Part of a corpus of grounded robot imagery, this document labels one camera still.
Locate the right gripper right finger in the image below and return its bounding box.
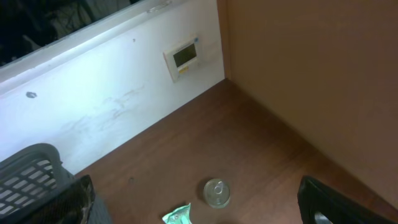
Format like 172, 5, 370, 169
297, 175, 394, 224

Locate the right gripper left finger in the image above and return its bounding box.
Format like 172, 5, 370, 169
1, 175, 95, 224

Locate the teal white wipes pack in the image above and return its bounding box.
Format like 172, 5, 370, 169
162, 203, 192, 224

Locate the grey plastic basket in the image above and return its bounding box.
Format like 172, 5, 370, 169
1, 143, 112, 224

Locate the silver tin can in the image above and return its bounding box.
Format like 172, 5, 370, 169
203, 179, 231, 209

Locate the white wall thermostat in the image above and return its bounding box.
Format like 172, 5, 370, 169
163, 34, 201, 83

